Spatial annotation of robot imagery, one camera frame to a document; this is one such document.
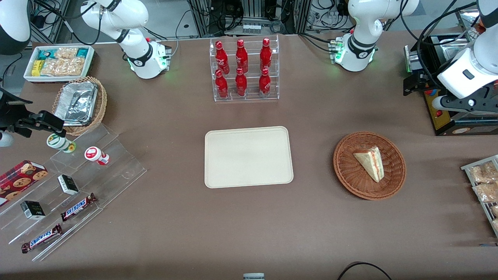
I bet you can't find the white rectangular snack bin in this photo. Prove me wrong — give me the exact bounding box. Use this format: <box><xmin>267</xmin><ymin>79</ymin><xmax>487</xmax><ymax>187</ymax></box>
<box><xmin>23</xmin><ymin>45</ymin><xmax>95</xmax><ymax>84</ymax></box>

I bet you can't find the wicker basket with foil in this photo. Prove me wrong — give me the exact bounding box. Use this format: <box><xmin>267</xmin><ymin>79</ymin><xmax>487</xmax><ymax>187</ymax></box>
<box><xmin>52</xmin><ymin>76</ymin><xmax>108</xmax><ymax>136</ymax></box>

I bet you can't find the black hot dog roller machine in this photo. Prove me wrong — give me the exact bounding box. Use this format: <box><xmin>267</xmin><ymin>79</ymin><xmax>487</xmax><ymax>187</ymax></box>
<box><xmin>403</xmin><ymin>8</ymin><xmax>498</xmax><ymax>136</ymax></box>

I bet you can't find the Snickers chocolate bar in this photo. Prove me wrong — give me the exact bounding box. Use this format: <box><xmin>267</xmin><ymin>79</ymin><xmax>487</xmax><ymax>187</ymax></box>
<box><xmin>21</xmin><ymin>224</ymin><xmax>63</xmax><ymax>254</ymax></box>
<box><xmin>60</xmin><ymin>193</ymin><xmax>98</xmax><ymax>222</ymax></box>

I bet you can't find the triangular sandwich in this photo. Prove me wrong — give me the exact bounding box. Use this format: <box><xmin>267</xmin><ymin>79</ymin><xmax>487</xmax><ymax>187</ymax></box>
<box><xmin>353</xmin><ymin>146</ymin><xmax>385</xmax><ymax>183</ymax></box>

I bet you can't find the clear acrylic bottle rack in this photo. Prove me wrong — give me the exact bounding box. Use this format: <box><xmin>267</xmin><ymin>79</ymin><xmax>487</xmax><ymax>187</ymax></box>
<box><xmin>209</xmin><ymin>34</ymin><xmax>280</xmax><ymax>102</ymax></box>

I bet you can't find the green cap yoghurt bottle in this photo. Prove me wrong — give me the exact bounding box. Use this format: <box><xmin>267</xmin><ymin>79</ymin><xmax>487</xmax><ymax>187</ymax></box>
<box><xmin>46</xmin><ymin>133</ymin><xmax>77</xmax><ymax>154</ymax></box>

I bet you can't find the red cap yoghurt bottle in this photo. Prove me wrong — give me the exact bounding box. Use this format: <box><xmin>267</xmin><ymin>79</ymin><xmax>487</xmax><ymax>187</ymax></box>
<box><xmin>84</xmin><ymin>146</ymin><xmax>110</xmax><ymax>166</ymax></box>

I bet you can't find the red cookie box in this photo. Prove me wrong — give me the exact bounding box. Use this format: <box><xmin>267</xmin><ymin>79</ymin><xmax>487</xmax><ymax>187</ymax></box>
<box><xmin>0</xmin><ymin>160</ymin><xmax>49</xmax><ymax>207</ymax></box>

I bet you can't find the red cola bottle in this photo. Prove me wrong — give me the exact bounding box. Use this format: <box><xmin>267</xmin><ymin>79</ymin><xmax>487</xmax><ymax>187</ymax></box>
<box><xmin>215</xmin><ymin>69</ymin><xmax>229</xmax><ymax>99</ymax></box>
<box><xmin>259</xmin><ymin>68</ymin><xmax>272</xmax><ymax>98</ymax></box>
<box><xmin>215</xmin><ymin>41</ymin><xmax>230</xmax><ymax>75</ymax></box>
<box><xmin>235</xmin><ymin>39</ymin><xmax>249</xmax><ymax>74</ymax></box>
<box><xmin>260</xmin><ymin>38</ymin><xmax>272</xmax><ymax>73</ymax></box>
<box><xmin>235</xmin><ymin>68</ymin><xmax>248</xmax><ymax>97</ymax></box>

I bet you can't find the clear bag of crackers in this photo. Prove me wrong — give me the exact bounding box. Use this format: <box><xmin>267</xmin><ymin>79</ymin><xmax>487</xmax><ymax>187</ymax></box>
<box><xmin>40</xmin><ymin>57</ymin><xmax>85</xmax><ymax>77</ymax></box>
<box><xmin>54</xmin><ymin>47</ymin><xmax>79</xmax><ymax>60</ymax></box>

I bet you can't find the beige rectangular tray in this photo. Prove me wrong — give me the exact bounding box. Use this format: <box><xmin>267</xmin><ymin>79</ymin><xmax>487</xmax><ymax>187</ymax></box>
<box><xmin>204</xmin><ymin>126</ymin><xmax>294</xmax><ymax>189</ymax></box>

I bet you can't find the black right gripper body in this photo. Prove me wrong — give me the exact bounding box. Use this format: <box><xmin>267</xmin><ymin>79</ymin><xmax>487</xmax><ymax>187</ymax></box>
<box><xmin>0</xmin><ymin>87</ymin><xmax>34</xmax><ymax>130</ymax></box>

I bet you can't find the clear acrylic step display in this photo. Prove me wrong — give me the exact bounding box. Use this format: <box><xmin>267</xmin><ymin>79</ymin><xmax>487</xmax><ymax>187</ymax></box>
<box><xmin>0</xmin><ymin>124</ymin><xmax>147</xmax><ymax>262</ymax></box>

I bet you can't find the silver foil container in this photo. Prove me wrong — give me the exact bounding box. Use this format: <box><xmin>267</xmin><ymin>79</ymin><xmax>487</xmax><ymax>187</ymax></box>
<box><xmin>54</xmin><ymin>81</ymin><xmax>98</xmax><ymax>126</ymax></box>

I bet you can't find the small black box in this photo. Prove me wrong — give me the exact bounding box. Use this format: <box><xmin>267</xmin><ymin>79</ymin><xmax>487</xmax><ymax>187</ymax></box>
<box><xmin>20</xmin><ymin>200</ymin><xmax>46</xmax><ymax>221</ymax></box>
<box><xmin>57</xmin><ymin>175</ymin><xmax>79</xmax><ymax>196</ymax></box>

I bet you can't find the clear bag of pastry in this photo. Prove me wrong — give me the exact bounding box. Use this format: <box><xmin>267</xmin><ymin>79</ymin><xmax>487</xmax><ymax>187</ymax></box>
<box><xmin>472</xmin><ymin>182</ymin><xmax>498</xmax><ymax>203</ymax></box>
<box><xmin>468</xmin><ymin>161</ymin><xmax>498</xmax><ymax>184</ymax></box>

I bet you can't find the round brown wicker basket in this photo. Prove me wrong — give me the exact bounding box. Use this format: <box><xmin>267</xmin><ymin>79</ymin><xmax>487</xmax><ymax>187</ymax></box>
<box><xmin>333</xmin><ymin>131</ymin><xmax>407</xmax><ymax>201</ymax></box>

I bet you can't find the black cable loop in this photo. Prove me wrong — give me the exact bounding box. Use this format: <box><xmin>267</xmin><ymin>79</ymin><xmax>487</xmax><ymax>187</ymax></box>
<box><xmin>337</xmin><ymin>261</ymin><xmax>393</xmax><ymax>280</ymax></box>

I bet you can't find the metal wire rack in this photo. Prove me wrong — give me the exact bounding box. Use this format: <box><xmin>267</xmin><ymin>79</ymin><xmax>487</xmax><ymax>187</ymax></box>
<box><xmin>461</xmin><ymin>154</ymin><xmax>498</xmax><ymax>238</ymax></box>

